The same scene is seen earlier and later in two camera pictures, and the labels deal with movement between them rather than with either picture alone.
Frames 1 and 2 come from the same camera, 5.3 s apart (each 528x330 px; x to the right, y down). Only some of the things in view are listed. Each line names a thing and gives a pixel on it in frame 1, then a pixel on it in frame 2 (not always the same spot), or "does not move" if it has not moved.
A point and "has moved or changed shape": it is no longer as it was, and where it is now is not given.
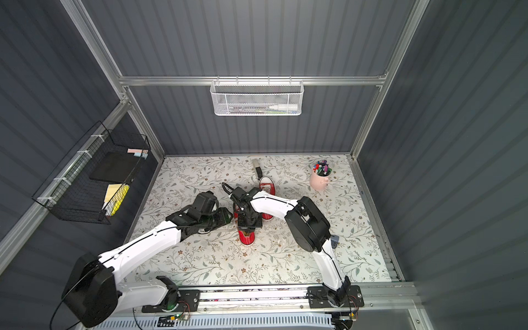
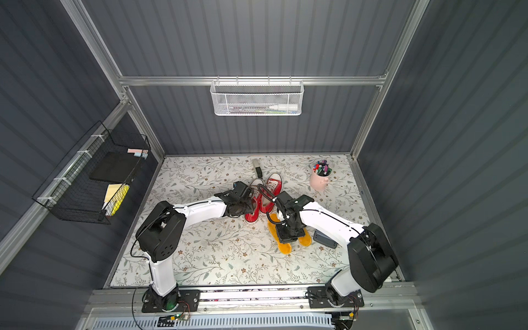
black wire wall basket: [86, 183] does not move
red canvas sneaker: [267, 183] has moved or changed shape
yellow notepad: [115, 196] does not move
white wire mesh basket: [257, 97] does not move
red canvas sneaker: [246, 238] has moved or changed shape
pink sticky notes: [139, 152] does not move
